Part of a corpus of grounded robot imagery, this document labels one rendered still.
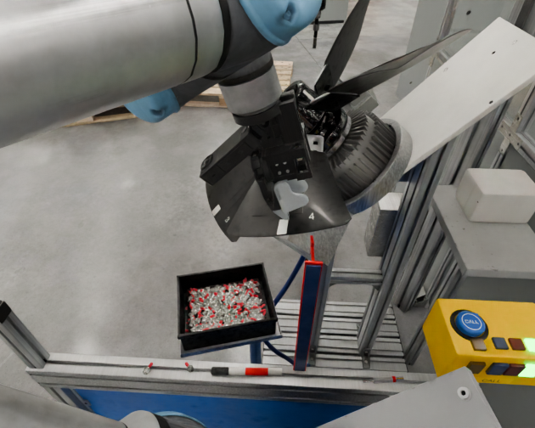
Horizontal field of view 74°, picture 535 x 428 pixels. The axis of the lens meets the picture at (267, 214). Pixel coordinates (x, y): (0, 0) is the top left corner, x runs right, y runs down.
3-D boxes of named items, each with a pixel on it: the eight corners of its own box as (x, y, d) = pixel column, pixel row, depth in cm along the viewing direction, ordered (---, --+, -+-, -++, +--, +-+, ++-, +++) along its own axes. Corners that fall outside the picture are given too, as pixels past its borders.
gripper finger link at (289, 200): (315, 226, 57) (301, 182, 52) (280, 232, 59) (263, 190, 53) (314, 213, 60) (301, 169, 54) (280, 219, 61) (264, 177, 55)
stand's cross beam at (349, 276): (379, 276, 128) (381, 269, 126) (380, 285, 125) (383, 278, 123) (327, 274, 129) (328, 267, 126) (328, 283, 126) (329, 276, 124)
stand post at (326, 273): (313, 342, 167) (340, 189, 106) (314, 361, 160) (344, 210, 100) (304, 341, 167) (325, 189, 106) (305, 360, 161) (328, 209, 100)
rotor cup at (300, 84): (304, 135, 94) (267, 104, 89) (346, 99, 85) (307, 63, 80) (300, 171, 85) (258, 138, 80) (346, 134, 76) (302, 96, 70)
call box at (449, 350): (506, 334, 65) (536, 301, 58) (534, 391, 58) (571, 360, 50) (418, 329, 66) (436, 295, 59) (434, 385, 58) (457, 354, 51)
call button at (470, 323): (475, 316, 57) (480, 310, 55) (486, 339, 54) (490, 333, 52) (450, 315, 57) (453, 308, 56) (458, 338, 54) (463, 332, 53)
